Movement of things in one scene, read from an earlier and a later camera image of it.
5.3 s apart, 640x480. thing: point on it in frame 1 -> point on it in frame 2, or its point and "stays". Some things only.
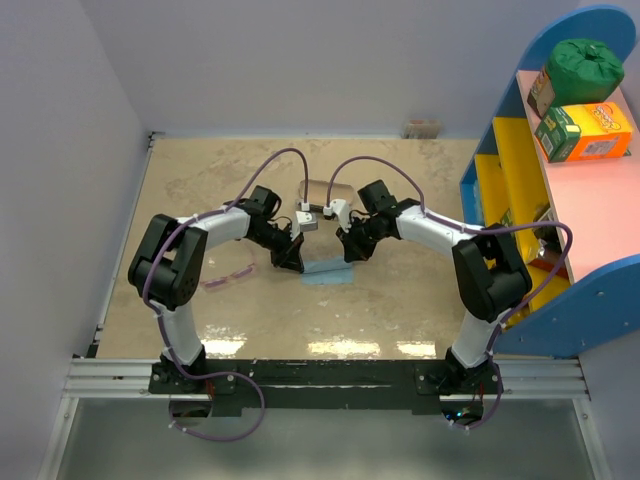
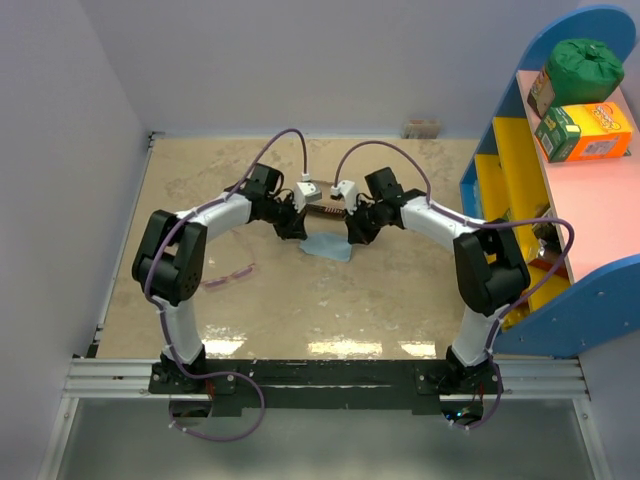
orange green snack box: [584, 131] stays
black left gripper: [289, 256] -> [295, 227]
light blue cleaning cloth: [326, 270] -> [328, 245]
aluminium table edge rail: [152, 138] stays
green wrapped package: [582, 71] stays
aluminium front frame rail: [133, 379] stays
